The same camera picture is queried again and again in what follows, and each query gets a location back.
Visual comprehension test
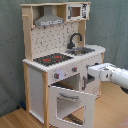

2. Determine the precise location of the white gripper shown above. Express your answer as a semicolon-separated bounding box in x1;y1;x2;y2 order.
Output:
87;63;116;81

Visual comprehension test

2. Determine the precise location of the small metal pot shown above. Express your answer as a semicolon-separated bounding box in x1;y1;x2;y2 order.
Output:
71;47;91;55

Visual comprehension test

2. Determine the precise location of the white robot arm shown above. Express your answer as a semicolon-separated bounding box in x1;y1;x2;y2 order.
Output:
88;63;128;90

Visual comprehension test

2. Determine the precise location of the wooden toy kitchen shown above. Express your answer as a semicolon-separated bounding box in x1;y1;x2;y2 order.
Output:
22;2;105;128

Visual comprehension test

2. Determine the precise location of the white cabinet door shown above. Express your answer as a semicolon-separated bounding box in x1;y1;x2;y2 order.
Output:
81;55;102;96

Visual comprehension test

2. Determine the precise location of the right red stove knob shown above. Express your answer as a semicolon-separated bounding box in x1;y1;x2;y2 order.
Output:
71;66;79;73

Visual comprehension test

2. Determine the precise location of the red stove knob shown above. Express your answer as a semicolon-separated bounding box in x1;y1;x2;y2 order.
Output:
54;73;60;79
71;66;79;73

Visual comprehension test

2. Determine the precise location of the white oven door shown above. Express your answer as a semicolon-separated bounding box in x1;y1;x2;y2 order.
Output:
49;86;96;128

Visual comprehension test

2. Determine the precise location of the grey toy sink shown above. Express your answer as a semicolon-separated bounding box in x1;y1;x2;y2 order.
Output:
66;47;94;56

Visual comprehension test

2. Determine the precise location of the black toy faucet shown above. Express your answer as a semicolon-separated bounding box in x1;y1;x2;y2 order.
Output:
66;32;83;50

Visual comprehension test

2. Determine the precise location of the left red stove knob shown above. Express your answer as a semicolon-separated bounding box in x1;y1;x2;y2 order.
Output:
54;73;60;79

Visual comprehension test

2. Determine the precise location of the black toy stovetop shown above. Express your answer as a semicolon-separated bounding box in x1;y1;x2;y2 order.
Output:
34;53;71;66

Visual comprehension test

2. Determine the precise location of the toy microwave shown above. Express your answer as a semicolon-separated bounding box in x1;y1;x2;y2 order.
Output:
67;4;90;21

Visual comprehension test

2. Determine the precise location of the grey range hood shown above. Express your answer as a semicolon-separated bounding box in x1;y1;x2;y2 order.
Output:
34;6;64;27

